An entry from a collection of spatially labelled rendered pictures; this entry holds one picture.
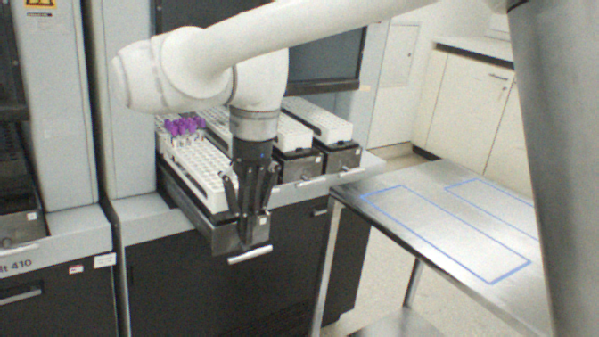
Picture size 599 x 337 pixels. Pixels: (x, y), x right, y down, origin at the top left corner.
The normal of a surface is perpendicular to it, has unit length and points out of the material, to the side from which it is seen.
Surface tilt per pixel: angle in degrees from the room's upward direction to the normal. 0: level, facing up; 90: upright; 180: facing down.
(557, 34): 96
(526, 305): 0
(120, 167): 90
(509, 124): 90
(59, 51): 90
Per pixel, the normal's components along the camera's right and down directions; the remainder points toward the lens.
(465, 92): -0.82, 0.16
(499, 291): 0.11, -0.90
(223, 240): 0.57, 0.40
